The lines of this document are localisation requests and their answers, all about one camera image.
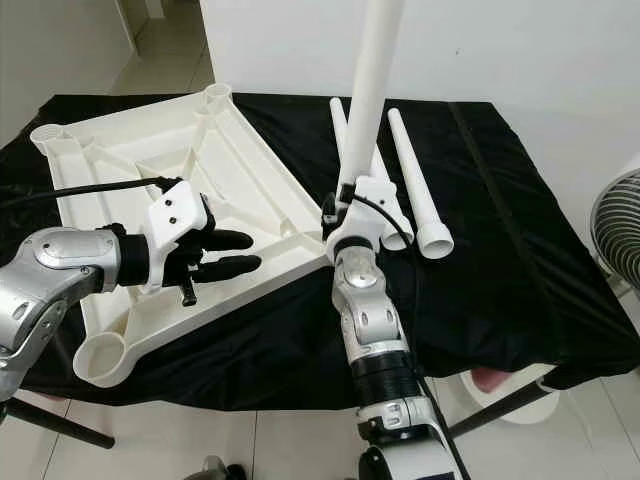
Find white plastic table top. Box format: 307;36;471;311
28;84;346;389

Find white plastic table leg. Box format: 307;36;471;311
387;107;456;261
335;0;406;201
328;97;353;186
370;145;413;251

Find grey left robot foot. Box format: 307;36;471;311
198;458;236;480

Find black table cloth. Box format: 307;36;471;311
0;92;640;396

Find white round plastic base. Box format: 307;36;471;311
460;365;561;421

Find white standing fan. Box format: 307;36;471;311
590;155;640;291

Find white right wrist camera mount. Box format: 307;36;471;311
332;175;399;263

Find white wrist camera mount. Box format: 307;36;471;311
140;180;211;291
332;175;399;263

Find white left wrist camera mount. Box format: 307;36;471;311
140;180;211;291

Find beige door frame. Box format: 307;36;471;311
115;0;151;51

